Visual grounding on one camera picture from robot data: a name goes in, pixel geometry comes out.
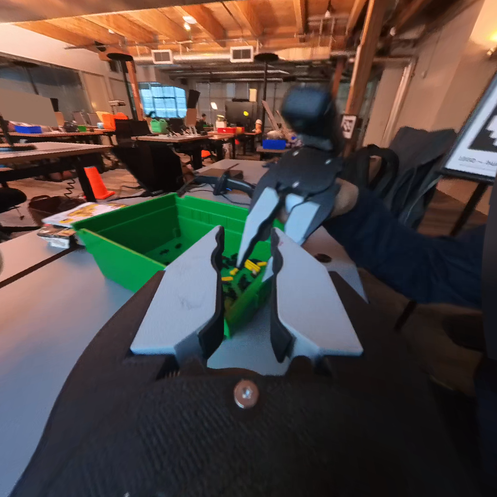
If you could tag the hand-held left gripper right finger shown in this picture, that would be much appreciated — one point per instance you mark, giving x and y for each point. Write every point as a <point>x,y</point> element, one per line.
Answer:
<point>310,310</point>

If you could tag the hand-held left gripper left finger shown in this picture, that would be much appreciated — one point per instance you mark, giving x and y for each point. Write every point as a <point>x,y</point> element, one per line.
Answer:
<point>182,303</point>

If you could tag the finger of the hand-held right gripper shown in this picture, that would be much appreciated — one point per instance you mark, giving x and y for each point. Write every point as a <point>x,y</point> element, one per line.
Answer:
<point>305,217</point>
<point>260,217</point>

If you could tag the green plastic bin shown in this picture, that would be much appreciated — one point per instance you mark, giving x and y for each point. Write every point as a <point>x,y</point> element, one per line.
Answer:
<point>124,233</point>

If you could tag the person's right forearm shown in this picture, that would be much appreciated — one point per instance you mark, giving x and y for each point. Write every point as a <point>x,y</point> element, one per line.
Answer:
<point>407,256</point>

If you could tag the lego instruction booklet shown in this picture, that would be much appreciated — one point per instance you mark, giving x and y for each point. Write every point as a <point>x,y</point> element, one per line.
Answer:
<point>85,211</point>

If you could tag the person's right hand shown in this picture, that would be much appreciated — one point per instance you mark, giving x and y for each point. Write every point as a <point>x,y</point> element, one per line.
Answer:
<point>347,200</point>

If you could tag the black table grommet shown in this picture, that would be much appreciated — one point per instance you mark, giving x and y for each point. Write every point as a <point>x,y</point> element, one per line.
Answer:
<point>323,258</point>

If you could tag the blue bin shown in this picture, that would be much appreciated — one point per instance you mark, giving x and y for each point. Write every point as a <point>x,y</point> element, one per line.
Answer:
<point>28,129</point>
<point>273,144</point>

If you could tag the black barcode scanner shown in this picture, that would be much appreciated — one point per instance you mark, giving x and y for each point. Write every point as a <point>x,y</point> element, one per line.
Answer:
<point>223,184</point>

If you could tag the fiducial tag sign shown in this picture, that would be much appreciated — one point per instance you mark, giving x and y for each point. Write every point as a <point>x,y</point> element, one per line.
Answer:
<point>348,126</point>

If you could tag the black backpack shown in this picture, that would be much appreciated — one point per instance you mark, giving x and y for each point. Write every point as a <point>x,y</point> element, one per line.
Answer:
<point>372,167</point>

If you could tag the red bin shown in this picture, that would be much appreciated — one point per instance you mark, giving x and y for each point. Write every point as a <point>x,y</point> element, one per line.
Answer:
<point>229,130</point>

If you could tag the large black monitor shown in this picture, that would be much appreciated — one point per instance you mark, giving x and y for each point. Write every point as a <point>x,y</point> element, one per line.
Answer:
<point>237,112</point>

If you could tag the dark jacket on chair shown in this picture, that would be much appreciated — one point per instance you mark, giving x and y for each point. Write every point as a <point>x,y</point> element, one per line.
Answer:
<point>423,167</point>

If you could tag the wooden desk with black legs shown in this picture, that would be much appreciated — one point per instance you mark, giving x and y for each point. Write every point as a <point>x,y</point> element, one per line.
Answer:
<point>174,138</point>

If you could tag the black floor lamp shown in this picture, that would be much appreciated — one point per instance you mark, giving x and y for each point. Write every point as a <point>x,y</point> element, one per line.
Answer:
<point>119,56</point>
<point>266,57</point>

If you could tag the white air vent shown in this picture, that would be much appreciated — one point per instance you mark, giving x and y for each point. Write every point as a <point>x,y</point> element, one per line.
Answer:
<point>241,54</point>
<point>162,57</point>

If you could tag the small green bin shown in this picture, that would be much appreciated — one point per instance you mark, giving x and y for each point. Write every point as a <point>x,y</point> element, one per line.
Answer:
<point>158,127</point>

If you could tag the orange traffic cone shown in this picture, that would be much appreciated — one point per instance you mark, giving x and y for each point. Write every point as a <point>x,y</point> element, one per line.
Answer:
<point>95,186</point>

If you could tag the gridded window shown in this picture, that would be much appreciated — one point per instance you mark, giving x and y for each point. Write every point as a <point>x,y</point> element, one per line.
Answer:
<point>163,101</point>

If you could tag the black bag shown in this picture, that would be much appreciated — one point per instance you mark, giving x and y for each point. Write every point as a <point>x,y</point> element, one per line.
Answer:
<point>54,204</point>

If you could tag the black framed poster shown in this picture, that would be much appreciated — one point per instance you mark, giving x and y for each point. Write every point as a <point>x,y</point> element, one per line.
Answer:
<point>477,128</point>

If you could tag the orange bin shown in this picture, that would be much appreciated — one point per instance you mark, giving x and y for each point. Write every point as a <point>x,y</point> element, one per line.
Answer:
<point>114,118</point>

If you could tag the black office chair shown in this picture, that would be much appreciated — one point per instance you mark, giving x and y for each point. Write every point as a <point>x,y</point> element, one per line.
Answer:
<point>9,198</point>

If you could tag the grey top desk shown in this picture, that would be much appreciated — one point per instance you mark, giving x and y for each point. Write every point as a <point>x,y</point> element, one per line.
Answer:
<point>50,149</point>

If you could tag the long wooden desk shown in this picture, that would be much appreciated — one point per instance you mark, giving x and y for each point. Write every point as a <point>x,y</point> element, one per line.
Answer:
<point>58,134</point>

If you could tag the wooden post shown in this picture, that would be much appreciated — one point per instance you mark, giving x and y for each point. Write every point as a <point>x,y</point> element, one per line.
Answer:
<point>365,58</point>

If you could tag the silver ceiling duct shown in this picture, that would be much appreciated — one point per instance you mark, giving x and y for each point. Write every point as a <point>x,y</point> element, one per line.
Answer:
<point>202,58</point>

